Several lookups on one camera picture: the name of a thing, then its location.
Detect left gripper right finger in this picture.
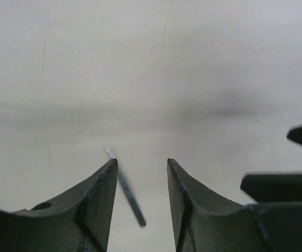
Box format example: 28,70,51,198
167,159,302,251

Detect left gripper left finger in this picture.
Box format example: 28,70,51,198
0,159,118,251

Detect steel tweezers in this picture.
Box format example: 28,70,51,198
117,161,147,228

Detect beige cloth wrap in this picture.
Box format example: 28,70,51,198
0,1,302,251

